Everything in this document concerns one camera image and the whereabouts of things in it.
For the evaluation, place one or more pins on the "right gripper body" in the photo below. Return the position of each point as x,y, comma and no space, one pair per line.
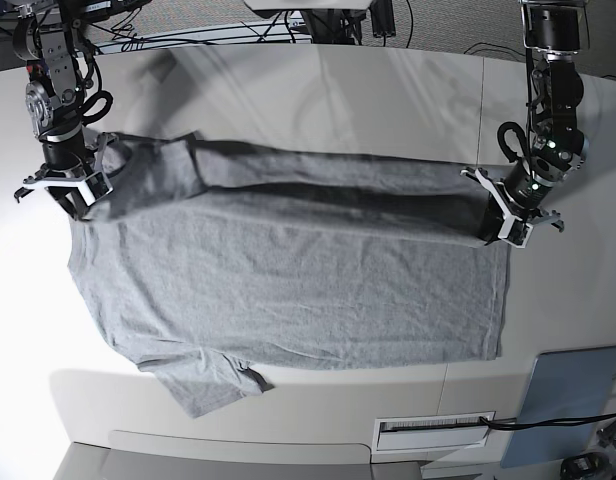
67,163

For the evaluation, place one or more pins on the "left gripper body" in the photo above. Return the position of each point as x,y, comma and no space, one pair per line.
519,194

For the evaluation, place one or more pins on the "grey T-shirt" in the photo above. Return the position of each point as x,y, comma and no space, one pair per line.
211,258

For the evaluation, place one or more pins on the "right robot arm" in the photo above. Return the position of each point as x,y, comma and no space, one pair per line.
61,69

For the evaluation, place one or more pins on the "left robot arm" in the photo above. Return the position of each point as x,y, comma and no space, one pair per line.
550,145

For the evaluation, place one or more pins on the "blue-grey flat panel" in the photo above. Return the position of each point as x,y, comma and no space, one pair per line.
563,384

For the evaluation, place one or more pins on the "black device bottom right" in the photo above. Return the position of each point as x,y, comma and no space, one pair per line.
586,466

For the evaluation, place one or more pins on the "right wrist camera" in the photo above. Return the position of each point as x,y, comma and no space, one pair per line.
95,187

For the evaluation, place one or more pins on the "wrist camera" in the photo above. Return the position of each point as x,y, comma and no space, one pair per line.
95,187
515,232

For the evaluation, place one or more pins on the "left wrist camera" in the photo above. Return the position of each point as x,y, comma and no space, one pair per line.
515,232

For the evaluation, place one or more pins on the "white cable grommet plate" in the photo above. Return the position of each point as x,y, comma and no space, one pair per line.
430,433

